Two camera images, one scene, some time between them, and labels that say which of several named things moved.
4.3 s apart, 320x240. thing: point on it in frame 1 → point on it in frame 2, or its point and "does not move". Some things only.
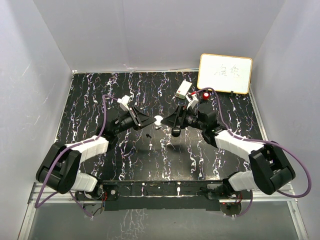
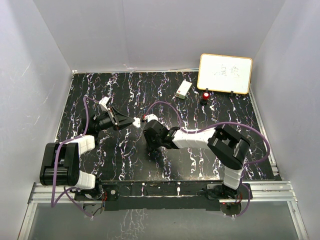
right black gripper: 170,121 → 150,144
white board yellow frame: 225,73 does not move
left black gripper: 147,120 → 124,121
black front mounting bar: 128,195 does not move
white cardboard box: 183,89 does not move
